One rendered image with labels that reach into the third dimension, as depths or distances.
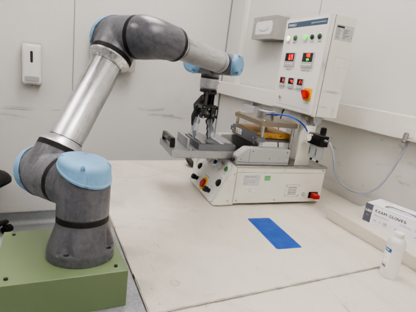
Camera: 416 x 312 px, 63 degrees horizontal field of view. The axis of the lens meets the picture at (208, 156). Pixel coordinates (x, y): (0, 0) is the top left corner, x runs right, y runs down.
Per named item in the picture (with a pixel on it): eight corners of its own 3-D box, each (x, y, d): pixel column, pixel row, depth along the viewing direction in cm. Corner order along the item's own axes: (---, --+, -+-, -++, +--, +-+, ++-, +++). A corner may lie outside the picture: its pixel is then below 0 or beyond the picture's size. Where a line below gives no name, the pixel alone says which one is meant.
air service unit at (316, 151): (306, 156, 151) (313, 123, 147) (328, 165, 138) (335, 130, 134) (296, 155, 149) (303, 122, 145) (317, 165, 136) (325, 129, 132)
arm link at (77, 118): (33, 196, 73) (138, 3, 88) (-3, 181, 81) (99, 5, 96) (73, 211, 83) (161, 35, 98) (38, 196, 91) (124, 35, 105)
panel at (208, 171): (189, 179, 167) (208, 147, 166) (211, 203, 140) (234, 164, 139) (186, 177, 166) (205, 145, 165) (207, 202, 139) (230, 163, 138)
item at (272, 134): (266, 133, 170) (269, 114, 167) (291, 143, 150) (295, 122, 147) (236, 131, 163) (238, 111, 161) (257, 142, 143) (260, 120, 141)
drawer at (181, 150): (218, 147, 163) (221, 132, 162) (238, 160, 144) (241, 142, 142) (159, 145, 153) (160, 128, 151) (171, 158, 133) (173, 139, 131)
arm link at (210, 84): (198, 76, 140) (216, 78, 143) (197, 87, 141) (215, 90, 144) (203, 78, 133) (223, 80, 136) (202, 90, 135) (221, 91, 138)
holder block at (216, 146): (217, 140, 161) (218, 135, 160) (234, 151, 143) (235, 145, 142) (184, 138, 155) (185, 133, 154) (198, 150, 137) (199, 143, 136)
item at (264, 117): (275, 132, 175) (279, 107, 172) (311, 147, 147) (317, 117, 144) (232, 129, 166) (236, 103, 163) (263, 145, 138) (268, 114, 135)
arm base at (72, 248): (54, 275, 69) (56, 230, 67) (38, 245, 81) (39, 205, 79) (124, 260, 78) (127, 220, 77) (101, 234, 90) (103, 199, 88)
